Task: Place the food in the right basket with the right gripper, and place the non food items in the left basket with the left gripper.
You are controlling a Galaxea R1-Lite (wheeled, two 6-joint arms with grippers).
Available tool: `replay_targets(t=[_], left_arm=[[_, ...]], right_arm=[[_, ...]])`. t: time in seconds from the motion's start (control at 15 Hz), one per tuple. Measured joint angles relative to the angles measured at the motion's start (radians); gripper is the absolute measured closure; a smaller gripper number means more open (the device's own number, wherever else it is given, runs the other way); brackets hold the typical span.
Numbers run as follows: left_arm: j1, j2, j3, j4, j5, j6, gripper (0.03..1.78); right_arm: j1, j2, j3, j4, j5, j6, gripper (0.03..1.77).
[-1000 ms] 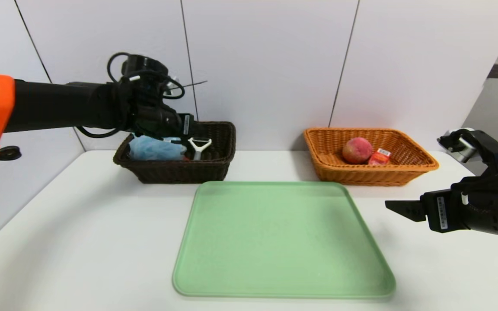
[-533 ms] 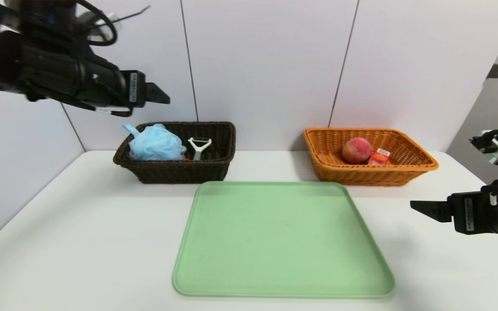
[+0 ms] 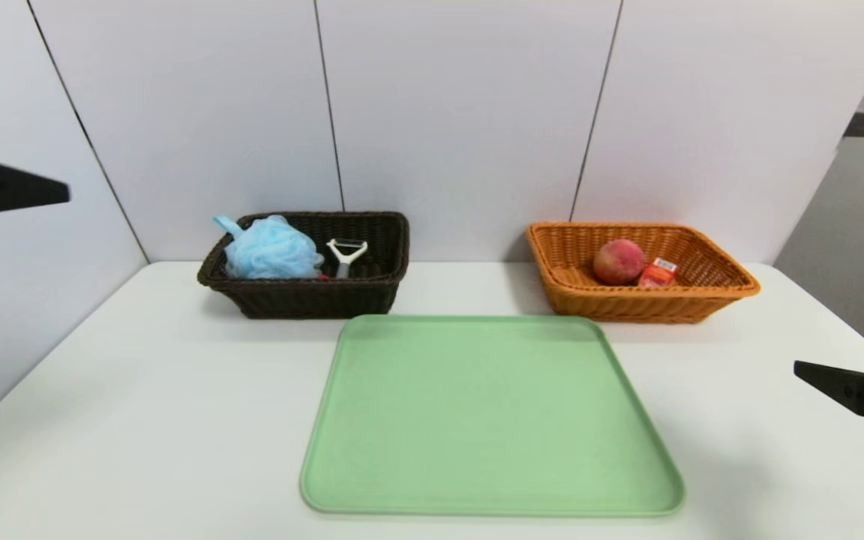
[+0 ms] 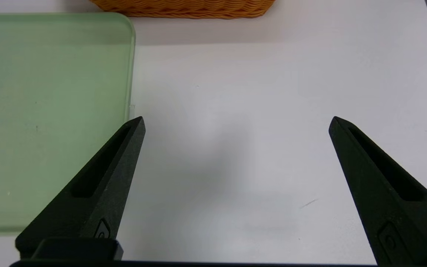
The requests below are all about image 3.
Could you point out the orange wicker basket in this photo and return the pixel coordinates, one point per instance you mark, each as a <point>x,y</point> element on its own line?
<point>627,307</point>

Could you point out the red drink carton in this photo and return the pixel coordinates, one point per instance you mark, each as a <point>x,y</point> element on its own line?
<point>657,276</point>

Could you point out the light blue bath loofah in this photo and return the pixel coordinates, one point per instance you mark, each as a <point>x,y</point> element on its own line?
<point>271,251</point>

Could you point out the dark brown wicker basket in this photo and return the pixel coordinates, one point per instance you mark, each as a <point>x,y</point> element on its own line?
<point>304,300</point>

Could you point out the pink yellow peach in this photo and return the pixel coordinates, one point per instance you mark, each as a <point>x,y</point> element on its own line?
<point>618,262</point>

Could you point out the light green plastic tray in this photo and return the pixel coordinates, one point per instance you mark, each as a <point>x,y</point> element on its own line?
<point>492,420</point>

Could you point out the dark wall fixture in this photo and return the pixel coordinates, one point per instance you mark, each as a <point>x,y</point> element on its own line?
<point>859,124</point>

